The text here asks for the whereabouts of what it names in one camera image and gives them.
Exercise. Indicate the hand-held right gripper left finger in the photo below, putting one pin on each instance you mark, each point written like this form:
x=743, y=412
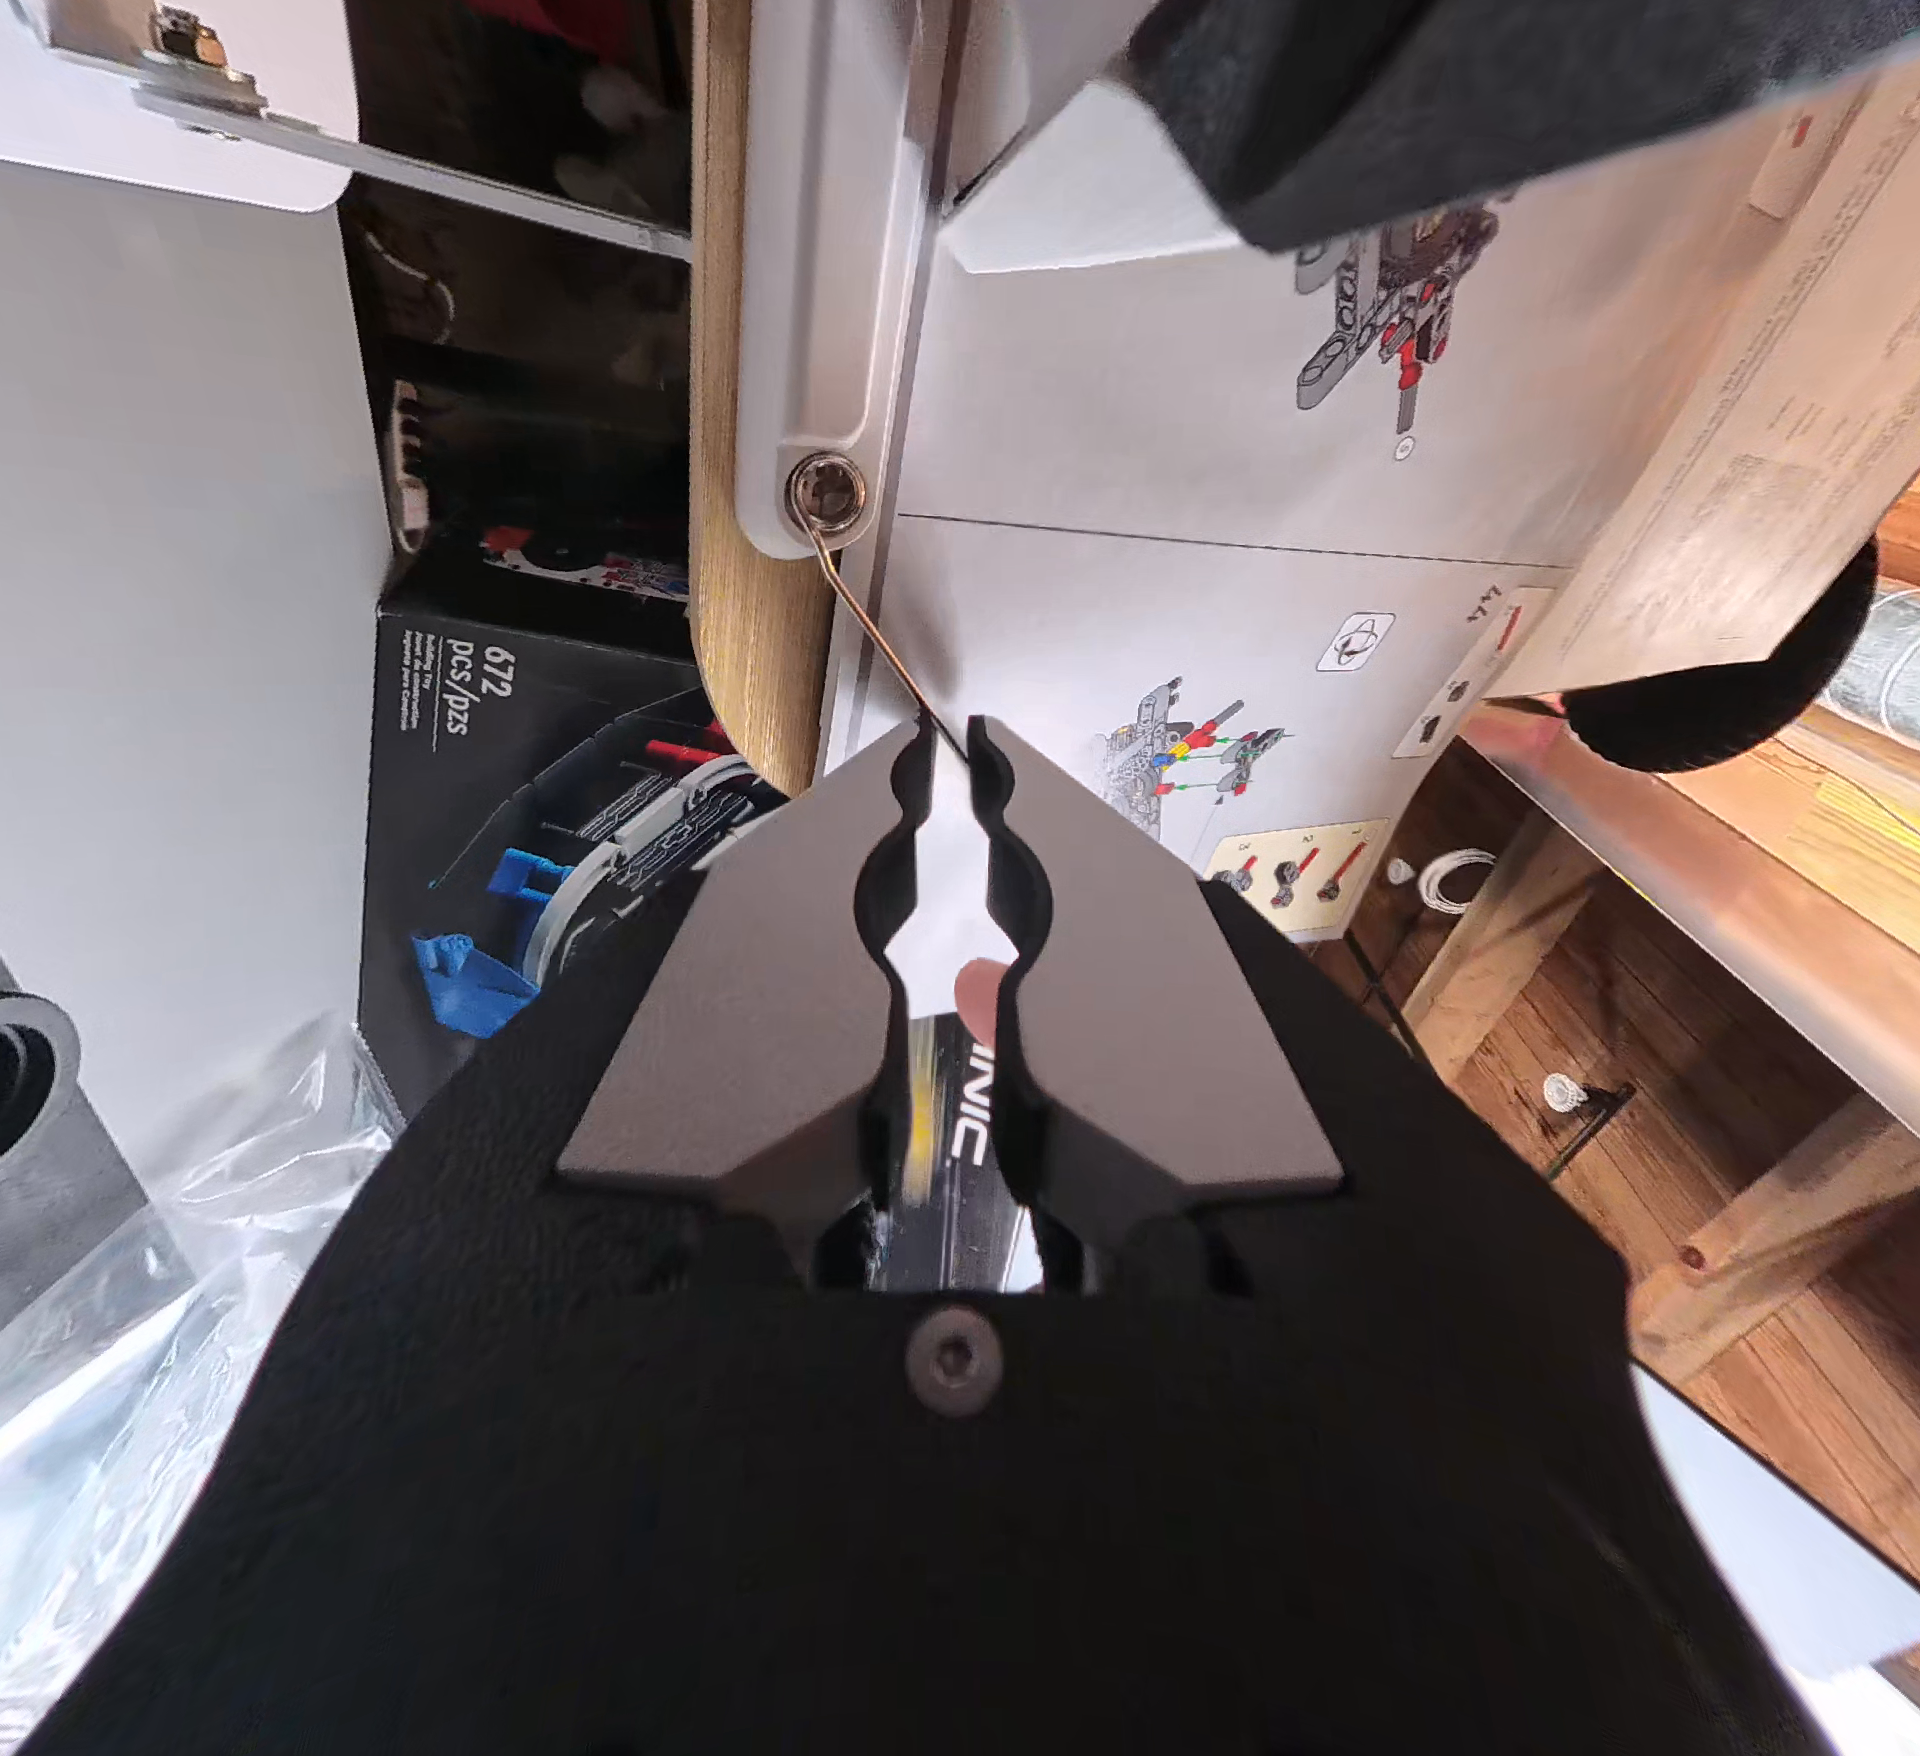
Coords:
x=734, y=1036

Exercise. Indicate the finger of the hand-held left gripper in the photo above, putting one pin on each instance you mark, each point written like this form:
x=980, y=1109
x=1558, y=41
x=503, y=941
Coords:
x=1079, y=181

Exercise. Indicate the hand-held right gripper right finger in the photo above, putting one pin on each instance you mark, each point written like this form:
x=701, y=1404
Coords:
x=1171, y=1036

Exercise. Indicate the lego instruction booklet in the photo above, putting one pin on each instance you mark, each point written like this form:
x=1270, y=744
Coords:
x=1141, y=436

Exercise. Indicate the white book stand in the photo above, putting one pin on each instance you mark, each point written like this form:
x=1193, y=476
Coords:
x=817, y=212

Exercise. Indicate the lego set box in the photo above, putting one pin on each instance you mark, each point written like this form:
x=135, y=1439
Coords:
x=494, y=767

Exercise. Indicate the black lego tyre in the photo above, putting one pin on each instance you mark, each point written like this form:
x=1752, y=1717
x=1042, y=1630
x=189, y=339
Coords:
x=32, y=1072

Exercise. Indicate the person's right hand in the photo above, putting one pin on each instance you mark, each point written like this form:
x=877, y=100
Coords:
x=980, y=995

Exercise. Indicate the white printed task sheet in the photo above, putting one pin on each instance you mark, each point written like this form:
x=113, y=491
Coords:
x=1770, y=406

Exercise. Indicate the clear plastic bag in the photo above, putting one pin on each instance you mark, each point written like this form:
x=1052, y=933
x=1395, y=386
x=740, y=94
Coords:
x=197, y=1260

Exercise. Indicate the black rounded object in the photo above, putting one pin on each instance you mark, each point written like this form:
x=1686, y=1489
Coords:
x=1725, y=691

